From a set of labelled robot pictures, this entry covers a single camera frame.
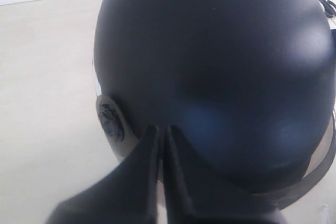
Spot black motorcycle helmet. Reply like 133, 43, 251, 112
93, 0, 335, 208

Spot black handled scissors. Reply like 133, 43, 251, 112
319, 0, 336, 18

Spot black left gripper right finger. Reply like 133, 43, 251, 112
164, 126, 286, 223

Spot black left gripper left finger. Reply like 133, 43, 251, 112
46, 126, 160, 224

